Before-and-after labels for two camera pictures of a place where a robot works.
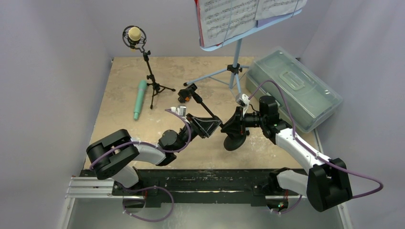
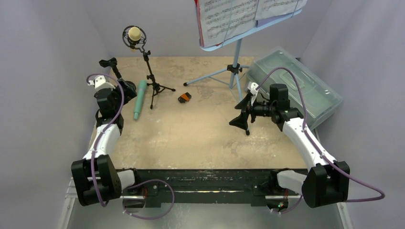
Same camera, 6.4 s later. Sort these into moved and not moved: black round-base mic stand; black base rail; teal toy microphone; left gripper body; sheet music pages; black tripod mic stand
Moved: black round-base mic stand; left gripper body
Not moved: teal toy microphone; sheet music pages; black base rail; black tripod mic stand
